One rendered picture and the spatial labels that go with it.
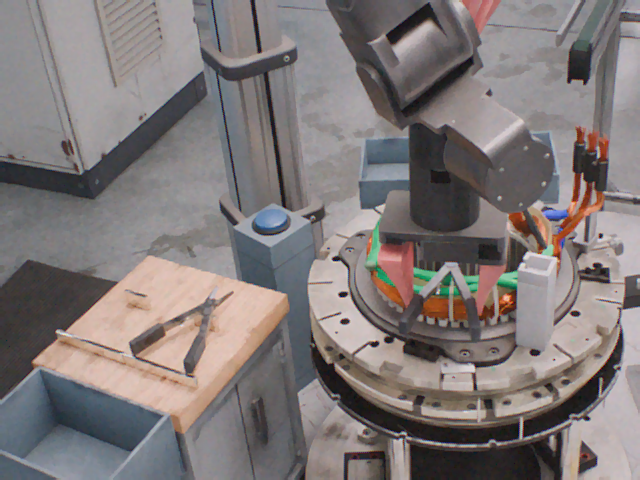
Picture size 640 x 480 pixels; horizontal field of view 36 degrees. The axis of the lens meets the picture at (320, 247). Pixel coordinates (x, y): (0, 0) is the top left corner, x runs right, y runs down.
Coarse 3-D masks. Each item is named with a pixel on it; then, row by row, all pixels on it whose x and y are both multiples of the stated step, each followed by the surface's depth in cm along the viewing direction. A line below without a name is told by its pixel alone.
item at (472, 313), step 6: (468, 300) 84; (474, 300) 84; (468, 306) 84; (474, 306) 84; (468, 312) 83; (474, 312) 83; (468, 318) 84; (474, 318) 83; (474, 324) 82; (474, 330) 82; (480, 330) 82; (474, 336) 82; (480, 336) 82
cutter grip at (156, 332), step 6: (156, 324) 99; (162, 324) 99; (150, 330) 98; (156, 330) 98; (162, 330) 99; (138, 336) 98; (144, 336) 98; (150, 336) 98; (156, 336) 99; (162, 336) 99; (132, 342) 97; (138, 342) 97; (144, 342) 98; (150, 342) 98; (132, 348) 97; (138, 348) 97; (144, 348) 98
